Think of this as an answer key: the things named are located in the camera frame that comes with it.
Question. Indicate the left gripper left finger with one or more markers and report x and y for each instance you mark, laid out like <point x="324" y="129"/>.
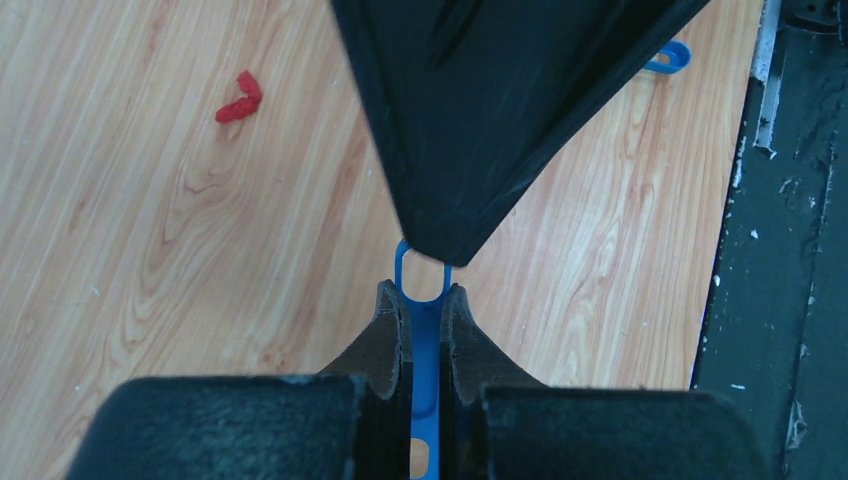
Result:
<point x="380" y="358"/>

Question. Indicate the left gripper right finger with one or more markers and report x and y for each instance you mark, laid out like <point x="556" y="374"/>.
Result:
<point x="470" y="362"/>

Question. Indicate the blue hand brush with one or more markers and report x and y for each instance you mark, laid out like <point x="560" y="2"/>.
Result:
<point x="467" y="103"/>

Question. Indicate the red paper scrap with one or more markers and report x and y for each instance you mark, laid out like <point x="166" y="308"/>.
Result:
<point x="244" y="106"/>

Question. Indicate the blue plastic dustpan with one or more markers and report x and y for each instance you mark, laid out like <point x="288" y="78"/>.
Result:
<point x="671" y="58"/>

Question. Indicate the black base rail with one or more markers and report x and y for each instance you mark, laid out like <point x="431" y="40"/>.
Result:
<point x="774" y="333"/>

